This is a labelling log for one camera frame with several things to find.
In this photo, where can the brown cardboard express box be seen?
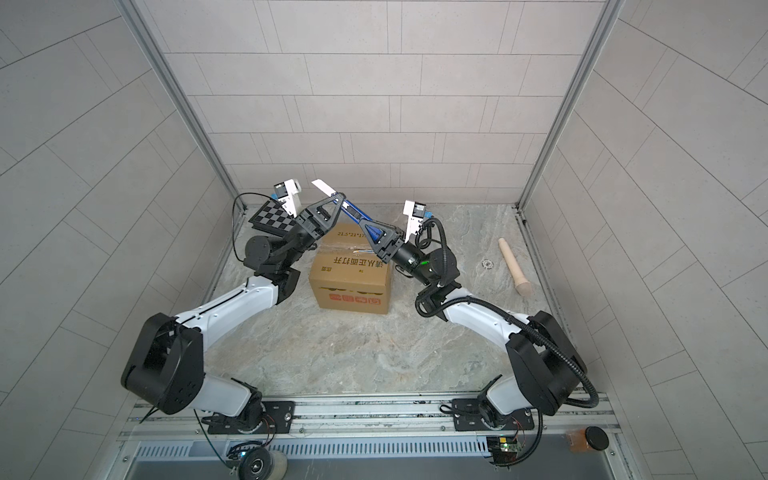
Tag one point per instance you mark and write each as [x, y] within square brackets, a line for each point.
[350, 283]

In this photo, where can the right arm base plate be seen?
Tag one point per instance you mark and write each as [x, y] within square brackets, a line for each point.
[466, 416]

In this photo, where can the round black speaker device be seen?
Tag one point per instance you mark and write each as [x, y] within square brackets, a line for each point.
[254, 461]

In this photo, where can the aluminium corner post left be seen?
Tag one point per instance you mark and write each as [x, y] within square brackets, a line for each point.
[162, 68]

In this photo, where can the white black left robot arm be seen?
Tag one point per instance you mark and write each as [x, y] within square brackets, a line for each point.
[166, 367]

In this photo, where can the aluminium corner post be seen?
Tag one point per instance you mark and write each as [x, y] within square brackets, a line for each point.
[605, 22]
[162, 68]

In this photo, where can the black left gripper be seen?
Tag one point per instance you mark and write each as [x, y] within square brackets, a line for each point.
[314, 225]

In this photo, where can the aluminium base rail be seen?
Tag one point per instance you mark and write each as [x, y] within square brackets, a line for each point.
[379, 436]

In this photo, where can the aluminium corner post right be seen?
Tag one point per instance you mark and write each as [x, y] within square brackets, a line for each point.
[605, 22]

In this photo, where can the green circuit board right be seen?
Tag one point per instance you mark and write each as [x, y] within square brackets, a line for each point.
[503, 451]

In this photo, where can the blue box cutter knife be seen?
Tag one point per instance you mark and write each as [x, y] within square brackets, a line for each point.
[352, 211]

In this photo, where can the black white chessboard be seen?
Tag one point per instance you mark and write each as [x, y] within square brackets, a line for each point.
[272, 219]

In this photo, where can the clear packing tape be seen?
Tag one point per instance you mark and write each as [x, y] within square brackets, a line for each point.
[357, 247]

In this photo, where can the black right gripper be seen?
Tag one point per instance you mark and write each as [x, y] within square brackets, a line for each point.
[386, 251]

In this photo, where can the brown jar black lid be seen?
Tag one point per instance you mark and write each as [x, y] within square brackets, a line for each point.
[588, 439]

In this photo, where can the cream plastic handle tool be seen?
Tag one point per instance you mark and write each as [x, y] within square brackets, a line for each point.
[521, 284]

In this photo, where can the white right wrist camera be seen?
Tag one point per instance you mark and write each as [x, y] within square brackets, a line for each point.
[415, 213]

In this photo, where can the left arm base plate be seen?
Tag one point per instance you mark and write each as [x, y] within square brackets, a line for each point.
[273, 417]

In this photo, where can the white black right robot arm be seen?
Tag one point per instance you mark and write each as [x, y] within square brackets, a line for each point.
[547, 370]

